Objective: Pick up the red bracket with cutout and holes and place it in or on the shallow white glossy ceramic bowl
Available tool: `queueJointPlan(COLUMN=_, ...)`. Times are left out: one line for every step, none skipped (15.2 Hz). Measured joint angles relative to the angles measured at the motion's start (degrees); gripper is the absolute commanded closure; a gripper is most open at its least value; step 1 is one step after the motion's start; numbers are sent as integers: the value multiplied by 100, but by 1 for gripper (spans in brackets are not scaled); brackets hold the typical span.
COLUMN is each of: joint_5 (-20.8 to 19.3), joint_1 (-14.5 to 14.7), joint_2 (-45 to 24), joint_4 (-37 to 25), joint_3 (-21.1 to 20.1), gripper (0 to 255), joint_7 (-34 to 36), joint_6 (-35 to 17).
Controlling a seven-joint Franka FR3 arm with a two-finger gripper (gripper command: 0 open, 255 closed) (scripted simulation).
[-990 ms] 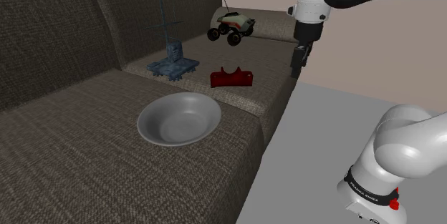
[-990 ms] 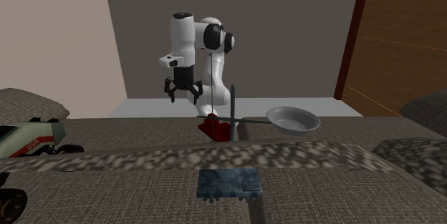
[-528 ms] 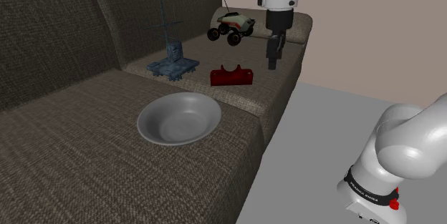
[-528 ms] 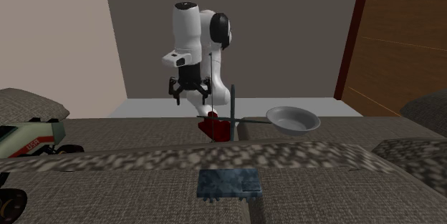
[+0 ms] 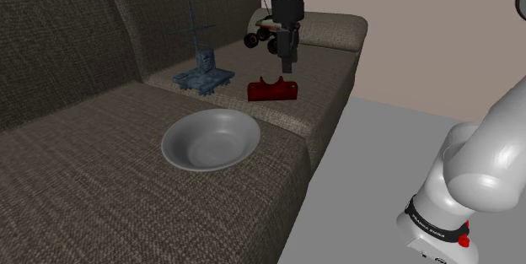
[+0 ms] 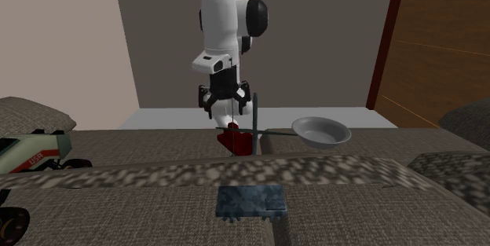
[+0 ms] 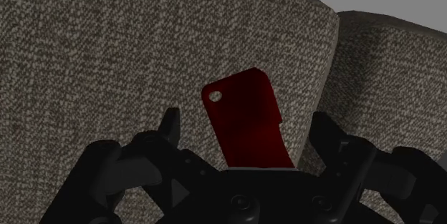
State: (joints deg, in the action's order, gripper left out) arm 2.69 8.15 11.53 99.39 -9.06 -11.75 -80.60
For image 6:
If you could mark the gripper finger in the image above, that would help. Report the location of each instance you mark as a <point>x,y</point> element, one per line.
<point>205,97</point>
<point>242,95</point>

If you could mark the grey-brown fabric sofa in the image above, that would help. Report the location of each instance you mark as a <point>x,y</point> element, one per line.
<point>134,214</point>

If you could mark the grey bowl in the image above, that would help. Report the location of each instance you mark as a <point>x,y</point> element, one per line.
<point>323,134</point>

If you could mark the blue marbled flat box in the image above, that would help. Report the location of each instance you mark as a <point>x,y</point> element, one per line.
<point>249,201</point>

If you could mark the brown wooden door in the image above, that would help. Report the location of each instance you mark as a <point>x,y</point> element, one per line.
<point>440,46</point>

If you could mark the white toy car, black wheels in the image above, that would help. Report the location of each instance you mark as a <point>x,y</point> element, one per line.
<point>27,153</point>

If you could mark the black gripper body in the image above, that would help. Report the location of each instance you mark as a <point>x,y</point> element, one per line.
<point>223,82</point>

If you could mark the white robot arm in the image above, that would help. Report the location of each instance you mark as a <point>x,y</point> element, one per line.
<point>220,19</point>

